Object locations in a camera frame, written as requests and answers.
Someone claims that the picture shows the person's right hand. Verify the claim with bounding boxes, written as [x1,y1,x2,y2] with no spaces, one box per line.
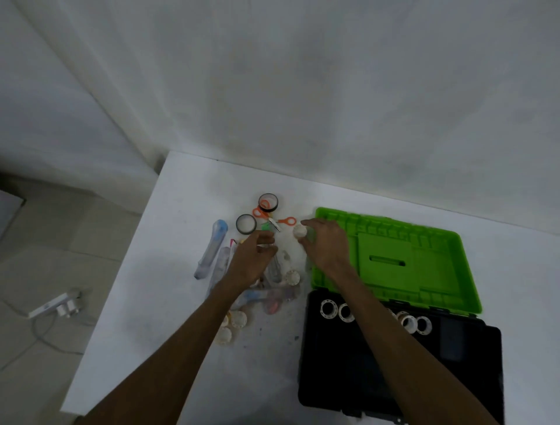
[300,218,363,291]

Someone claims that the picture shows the person's left hand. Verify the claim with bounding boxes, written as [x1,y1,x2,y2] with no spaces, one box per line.
[220,231,279,299]

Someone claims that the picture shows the blue knife package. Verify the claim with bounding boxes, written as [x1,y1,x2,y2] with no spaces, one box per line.
[194,219,229,281]
[205,247,232,298]

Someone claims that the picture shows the green utility knife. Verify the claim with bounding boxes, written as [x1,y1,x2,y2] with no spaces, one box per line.
[261,222,283,283]

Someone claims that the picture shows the pile of small tape rolls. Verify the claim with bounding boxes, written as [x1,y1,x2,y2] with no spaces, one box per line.
[214,249,302,347]

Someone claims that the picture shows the orange handled scissors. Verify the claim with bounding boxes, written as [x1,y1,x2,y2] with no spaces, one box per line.
[252,205,298,233]

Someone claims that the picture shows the black toolbox with green lid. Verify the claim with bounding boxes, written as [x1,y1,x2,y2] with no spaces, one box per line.
[297,207,506,425]

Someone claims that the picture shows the black toolbox tray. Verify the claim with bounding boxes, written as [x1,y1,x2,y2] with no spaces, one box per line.
[302,291,504,423]

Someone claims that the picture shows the person's left forearm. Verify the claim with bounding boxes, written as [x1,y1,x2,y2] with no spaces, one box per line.
[85,284,242,425]

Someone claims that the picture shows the person's right forearm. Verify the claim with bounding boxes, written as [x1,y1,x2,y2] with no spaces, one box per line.
[337,276,499,425]

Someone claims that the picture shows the white plug adapter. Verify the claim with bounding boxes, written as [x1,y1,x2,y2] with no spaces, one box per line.
[55,290,84,318]

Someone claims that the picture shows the white power strip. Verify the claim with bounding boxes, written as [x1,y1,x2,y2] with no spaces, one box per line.
[27,292,71,319]

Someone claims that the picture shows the grey cabinet panel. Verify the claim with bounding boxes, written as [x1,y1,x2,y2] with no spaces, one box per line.
[0,189,25,239]

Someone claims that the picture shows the white power cable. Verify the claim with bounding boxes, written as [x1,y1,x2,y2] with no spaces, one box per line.
[0,299,84,371]

